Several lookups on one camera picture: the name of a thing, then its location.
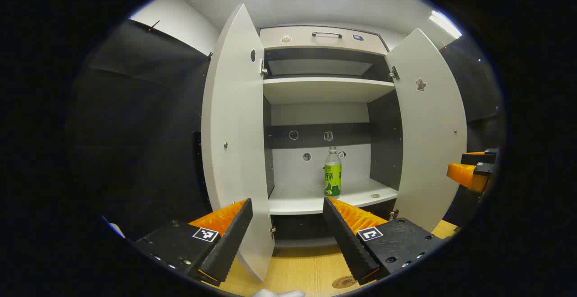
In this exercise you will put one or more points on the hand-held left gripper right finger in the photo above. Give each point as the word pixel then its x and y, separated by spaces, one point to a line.
pixel 345 238

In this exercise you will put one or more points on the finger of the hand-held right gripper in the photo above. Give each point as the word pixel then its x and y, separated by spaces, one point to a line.
pixel 466 175
pixel 478 158

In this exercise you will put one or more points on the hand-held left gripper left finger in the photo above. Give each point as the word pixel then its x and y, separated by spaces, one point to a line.
pixel 234 238

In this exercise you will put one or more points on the round brown coaster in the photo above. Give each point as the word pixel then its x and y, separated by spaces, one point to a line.
pixel 343 282

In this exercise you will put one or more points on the grey cabinet door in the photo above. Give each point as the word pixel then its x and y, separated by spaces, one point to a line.
pixel 432 130
pixel 234 107

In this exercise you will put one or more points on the green label bottle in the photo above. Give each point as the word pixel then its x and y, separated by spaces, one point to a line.
pixel 332 177

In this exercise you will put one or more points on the grey cabinet shelf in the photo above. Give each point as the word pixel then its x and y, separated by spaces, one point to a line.
pixel 306 198
pixel 324 90

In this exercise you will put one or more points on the cabinet top flap panel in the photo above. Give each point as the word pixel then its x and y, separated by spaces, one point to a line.
pixel 306 41

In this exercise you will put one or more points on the white paper sheet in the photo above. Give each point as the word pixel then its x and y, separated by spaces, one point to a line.
pixel 116 229

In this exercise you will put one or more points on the small ceiling light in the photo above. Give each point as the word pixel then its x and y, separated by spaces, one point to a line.
pixel 445 24

